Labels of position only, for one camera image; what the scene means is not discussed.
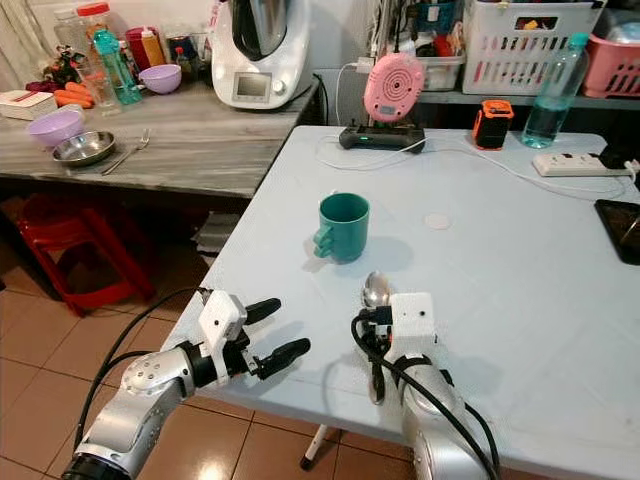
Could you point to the clear bottle with teal cap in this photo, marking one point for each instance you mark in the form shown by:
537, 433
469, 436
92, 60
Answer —
555, 98

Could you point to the clear jar with red lid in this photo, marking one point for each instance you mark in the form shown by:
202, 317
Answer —
92, 25

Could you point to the dark jar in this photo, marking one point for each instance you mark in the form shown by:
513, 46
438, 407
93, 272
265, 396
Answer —
182, 55

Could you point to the red plastic stool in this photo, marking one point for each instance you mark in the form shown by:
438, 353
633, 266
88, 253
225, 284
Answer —
85, 232

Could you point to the steel bowl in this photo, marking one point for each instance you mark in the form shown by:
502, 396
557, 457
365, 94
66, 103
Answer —
84, 149

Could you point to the clear plastic container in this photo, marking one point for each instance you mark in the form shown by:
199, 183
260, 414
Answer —
442, 72

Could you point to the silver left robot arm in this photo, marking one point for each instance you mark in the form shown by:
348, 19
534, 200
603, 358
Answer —
145, 400

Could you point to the stack of grey papers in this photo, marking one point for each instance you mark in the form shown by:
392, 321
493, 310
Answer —
218, 232

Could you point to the black flat tablet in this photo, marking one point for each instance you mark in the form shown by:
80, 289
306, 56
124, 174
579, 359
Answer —
622, 230

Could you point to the teal drinking bottle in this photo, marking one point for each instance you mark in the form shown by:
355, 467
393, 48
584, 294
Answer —
117, 68

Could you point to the white plastic basket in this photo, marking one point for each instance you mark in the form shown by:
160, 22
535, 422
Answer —
525, 50

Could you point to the pink round device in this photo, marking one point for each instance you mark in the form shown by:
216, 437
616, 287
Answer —
393, 87

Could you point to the black base with green light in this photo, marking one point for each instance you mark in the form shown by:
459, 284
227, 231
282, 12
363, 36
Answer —
382, 138

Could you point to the metal spoon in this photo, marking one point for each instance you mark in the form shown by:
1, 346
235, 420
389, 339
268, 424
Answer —
378, 289

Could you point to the small dark decorative plant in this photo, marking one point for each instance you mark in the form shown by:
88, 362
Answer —
63, 68

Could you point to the white flat box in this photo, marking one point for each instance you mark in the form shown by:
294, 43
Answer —
28, 104

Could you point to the black plug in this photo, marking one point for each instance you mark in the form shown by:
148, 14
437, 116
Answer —
620, 157

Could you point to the red canister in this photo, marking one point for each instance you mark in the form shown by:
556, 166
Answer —
140, 47

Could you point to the orange carrots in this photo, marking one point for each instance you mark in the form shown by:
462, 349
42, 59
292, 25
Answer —
73, 97

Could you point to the white table leg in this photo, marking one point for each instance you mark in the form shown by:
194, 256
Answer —
320, 447

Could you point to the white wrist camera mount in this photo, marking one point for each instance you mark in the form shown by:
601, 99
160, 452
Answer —
222, 320
412, 322

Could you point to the purple plastic bowl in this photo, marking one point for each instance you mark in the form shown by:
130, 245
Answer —
160, 79

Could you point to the metal fork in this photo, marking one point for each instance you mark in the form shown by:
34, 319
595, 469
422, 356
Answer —
130, 153

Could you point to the teal mug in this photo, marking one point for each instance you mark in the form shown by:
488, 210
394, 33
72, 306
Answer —
345, 227

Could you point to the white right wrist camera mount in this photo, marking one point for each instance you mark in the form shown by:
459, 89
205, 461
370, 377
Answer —
412, 322

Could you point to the white kitchen machine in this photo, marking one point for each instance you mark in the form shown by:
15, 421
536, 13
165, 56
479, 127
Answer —
265, 70

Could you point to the pink plastic basket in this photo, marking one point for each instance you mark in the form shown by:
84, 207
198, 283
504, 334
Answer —
612, 68

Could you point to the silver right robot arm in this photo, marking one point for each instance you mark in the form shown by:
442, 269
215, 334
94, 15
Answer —
438, 430

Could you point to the pale purple bowl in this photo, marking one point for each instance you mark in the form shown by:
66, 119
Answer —
55, 128

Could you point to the white power strip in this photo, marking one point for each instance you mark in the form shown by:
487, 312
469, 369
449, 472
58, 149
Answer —
572, 165

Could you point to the orange and black device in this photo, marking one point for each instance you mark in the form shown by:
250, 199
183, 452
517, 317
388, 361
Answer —
493, 124

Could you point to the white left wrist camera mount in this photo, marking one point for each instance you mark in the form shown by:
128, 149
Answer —
222, 320

